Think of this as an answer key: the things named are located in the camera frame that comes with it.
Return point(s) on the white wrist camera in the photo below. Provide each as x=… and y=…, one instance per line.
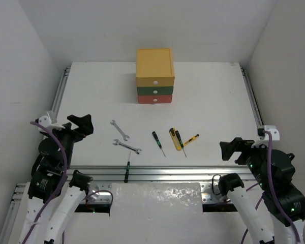
x=264, y=131
x=49, y=121

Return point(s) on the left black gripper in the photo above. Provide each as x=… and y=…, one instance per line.
x=72, y=131

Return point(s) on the silver wrench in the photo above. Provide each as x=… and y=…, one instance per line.
x=124, y=136
x=136, y=150

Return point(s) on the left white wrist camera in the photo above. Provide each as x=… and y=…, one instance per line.
x=49, y=121

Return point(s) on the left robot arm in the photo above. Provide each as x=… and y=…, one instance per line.
x=51, y=200

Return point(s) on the aluminium frame rail front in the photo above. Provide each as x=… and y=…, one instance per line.
x=161, y=173

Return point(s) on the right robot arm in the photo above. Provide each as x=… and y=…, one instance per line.
x=273, y=171

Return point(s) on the yellow utility knife large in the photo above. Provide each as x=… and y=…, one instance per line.
x=174, y=139

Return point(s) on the silver wrench lower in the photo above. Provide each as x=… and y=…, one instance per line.
x=136, y=150

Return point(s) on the green drawer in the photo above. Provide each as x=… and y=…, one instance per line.
x=154, y=91

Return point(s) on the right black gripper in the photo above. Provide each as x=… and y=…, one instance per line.
x=238, y=143

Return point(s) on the silver wrench upper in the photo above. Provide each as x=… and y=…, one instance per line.
x=124, y=136

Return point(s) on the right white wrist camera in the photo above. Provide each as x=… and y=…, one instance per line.
x=264, y=131

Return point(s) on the green black screwdriver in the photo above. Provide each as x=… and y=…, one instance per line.
x=180, y=141
x=158, y=142
x=127, y=169

